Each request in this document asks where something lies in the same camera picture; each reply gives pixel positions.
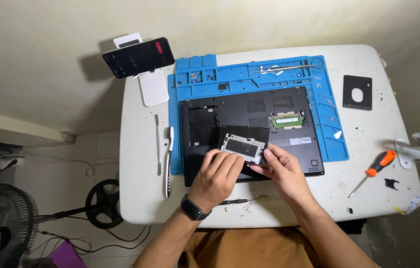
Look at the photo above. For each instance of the silver hard drive caddy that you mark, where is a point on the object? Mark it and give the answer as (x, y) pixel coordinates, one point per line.
(241, 147)

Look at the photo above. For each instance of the person's brown trousers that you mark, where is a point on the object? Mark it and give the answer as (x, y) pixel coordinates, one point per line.
(249, 249)

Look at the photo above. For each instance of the black laptop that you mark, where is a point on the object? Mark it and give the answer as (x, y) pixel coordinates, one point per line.
(262, 115)

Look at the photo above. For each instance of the black thin screwdriver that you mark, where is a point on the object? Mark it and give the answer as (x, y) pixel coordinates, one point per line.
(239, 201)

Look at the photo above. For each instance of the white paper scrap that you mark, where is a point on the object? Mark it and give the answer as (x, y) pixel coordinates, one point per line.
(337, 134)

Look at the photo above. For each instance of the silver tweezers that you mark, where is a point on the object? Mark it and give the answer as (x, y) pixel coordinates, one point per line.
(288, 68)

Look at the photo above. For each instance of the person's left fingers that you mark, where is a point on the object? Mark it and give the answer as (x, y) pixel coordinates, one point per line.
(228, 163)

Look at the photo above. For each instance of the black plastic clip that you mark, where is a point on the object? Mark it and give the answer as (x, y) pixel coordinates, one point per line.
(391, 183)

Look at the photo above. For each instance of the blue repair mat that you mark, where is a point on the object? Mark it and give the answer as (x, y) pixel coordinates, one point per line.
(325, 111)

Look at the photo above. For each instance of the person's left hand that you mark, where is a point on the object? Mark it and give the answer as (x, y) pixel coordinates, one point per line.
(215, 178)

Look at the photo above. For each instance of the black square bracket plate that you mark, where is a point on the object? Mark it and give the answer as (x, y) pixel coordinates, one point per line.
(357, 92)

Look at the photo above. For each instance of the black smartwatch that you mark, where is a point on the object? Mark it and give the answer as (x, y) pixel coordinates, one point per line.
(194, 209)

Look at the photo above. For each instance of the white toothbrush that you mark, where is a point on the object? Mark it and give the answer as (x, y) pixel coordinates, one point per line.
(169, 163)

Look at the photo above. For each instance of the black standing fan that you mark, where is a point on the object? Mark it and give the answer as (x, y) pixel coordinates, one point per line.
(16, 219)

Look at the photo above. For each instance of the black smartphone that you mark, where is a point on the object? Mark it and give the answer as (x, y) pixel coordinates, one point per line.
(138, 57)

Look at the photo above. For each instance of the white phone stand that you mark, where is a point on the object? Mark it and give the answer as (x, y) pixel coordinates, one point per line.
(153, 87)

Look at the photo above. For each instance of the person's right hand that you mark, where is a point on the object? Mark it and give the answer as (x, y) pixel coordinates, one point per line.
(286, 173)

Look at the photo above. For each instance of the small black chip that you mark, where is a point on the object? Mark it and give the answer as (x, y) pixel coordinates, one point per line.
(222, 86)

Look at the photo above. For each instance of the purple box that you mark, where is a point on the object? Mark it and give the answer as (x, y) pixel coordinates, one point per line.
(67, 257)

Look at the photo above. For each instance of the metal spudger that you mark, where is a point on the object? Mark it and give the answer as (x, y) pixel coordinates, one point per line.
(157, 145)

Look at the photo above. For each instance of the green memory module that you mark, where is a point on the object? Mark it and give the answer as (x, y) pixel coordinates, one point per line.
(286, 120)

